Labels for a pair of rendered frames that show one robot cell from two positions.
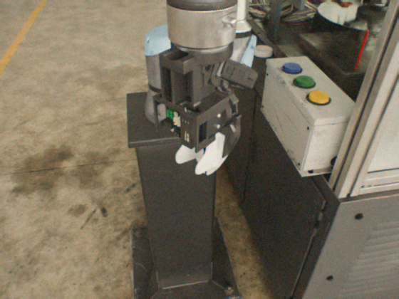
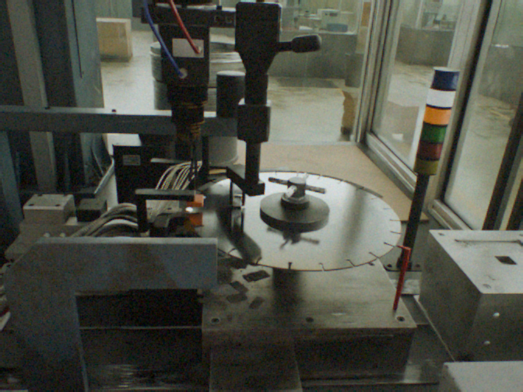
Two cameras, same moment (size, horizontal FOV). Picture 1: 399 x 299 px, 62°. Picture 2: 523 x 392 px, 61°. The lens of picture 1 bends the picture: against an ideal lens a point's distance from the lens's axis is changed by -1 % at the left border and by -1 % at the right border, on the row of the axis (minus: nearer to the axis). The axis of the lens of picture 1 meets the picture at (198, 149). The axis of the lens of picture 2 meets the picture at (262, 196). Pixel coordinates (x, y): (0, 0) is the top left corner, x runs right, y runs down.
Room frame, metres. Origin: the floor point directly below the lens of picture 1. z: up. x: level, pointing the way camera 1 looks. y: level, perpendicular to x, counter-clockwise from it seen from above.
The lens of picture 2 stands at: (1.00, 0.12, 1.26)
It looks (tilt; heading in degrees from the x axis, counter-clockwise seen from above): 25 degrees down; 275
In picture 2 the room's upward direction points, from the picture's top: 3 degrees clockwise
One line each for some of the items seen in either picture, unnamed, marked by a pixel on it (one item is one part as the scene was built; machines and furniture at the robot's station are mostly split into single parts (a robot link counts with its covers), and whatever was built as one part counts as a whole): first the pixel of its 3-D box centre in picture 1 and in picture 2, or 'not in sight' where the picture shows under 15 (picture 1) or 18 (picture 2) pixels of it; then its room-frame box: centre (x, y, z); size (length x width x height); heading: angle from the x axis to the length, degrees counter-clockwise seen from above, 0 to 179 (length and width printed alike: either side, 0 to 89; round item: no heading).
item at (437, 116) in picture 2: not in sight; (437, 113); (0.76, -0.70, 1.08); 0.05 x 0.04 x 0.03; 100
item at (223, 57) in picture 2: not in sight; (201, 106); (1.31, -1.24, 0.93); 0.31 x 0.31 x 0.36
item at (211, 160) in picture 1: (208, 160); not in sight; (0.35, -0.01, 0.94); 0.06 x 0.03 x 0.09; 140
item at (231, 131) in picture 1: (221, 129); not in sight; (0.36, -0.03, 0.99); 0.05 x 0.02 x 0.09; 50
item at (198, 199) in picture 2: not in sight; (170, 211); (1.19, -0.48, 0.95); 0.10 x 0.03 x 0.07; 10
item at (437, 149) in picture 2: not in sight; (429, 148); (0.76, -0.70, 1.02); 0.05 x 0.04 x 0.03; 100
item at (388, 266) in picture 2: not in sight; (404, 263); (0.76, -0.70, 0.76); 0.09 x 0.03 x 0.03; 10
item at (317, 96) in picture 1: (318, 99); not in sight; (0.60, -0.25, 0.90); 0.04 x 0.04 x 0.02
